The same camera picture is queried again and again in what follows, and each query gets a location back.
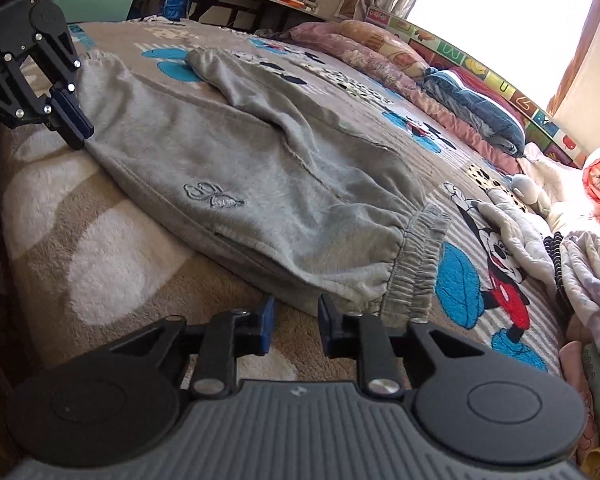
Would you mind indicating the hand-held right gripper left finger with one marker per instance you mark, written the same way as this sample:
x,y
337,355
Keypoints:
x,y
268,325

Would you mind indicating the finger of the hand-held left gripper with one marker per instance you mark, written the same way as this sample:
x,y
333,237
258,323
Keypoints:
x,y
77,120
30,110

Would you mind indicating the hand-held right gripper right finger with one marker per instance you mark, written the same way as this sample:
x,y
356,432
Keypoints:
x,y
326,325

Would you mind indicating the grey sweatpants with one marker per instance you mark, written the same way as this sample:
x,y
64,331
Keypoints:
x,y
255,170

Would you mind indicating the pile of folded clothes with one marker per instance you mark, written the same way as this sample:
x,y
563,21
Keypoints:
x,y
595,285

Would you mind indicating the cartoon mouse printed blanket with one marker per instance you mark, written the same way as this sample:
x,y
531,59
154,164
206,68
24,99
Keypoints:
x,y
105,260

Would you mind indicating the blue plastic bag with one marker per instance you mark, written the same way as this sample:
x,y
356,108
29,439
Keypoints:
x,y
177,2

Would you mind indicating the white grey fleece garment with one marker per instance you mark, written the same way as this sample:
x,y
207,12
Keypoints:
x,y
525,240

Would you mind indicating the dark framed desk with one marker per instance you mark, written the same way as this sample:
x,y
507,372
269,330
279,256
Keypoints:
x,y
260,1

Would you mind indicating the black white striped garment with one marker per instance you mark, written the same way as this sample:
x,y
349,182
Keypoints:
x,y
555,260

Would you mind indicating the grey plush toy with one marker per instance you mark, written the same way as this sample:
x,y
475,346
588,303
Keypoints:
x,y
522,187

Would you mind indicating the blue striped folded quilt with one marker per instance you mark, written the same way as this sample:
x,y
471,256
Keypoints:
x,y
480,110

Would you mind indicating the white fluffy blanket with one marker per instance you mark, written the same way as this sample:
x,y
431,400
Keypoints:
x,y
565,210

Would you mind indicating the orange floral pillow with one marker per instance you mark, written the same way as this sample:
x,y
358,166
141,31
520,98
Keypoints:
x,y
390,45

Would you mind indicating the colourful picture-tile headboard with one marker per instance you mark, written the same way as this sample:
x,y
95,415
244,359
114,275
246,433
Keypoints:
x,y
522,102

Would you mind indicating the bright window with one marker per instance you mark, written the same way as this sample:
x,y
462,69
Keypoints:
x,y
505,10

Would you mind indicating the orange brown curtain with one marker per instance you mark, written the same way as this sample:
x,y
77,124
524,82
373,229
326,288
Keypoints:
x,y
580,45

